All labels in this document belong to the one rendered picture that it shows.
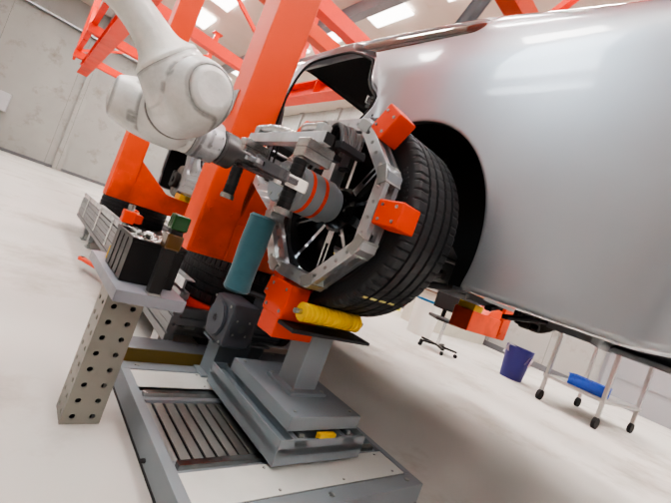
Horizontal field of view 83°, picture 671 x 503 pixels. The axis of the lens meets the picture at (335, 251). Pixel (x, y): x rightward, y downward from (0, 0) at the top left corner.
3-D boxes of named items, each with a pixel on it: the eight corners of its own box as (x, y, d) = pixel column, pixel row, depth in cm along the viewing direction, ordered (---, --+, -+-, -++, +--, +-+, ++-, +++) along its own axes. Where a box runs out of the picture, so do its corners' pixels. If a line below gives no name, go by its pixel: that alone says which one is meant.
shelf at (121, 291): (183, 313, 99) (187, 302, 99) (111, 300, 88) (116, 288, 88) (144, 270, 132) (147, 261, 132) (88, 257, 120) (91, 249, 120)
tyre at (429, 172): (403, 116, 149) (303, 230, 177) (364, 82, 134) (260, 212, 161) (503, 229, 108) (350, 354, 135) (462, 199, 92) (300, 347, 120)
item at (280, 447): (356, 459, 129) (366, 432, 129) (270, 470, 105) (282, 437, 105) (282, 386, 166) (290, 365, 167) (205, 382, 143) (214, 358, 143)
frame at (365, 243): (354, 310, 105) (424, 126, 105) (338, 306, 100) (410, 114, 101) (262, 262, 146) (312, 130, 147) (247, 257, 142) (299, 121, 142)
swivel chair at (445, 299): (462, 361, 496) (485, 299, 497) (434, 354, 468) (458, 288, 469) (433, 345, 543) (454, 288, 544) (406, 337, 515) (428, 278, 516)
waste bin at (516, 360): (506, 378, 485) (518, 344, 486) (487, 368, 520) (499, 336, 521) (530, 386, 497) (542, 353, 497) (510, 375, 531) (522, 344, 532)
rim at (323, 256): (397, 141, 148) (318, 229, 169) (357, 111, 132) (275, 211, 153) (467, 229, 116) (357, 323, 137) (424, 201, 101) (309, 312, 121)
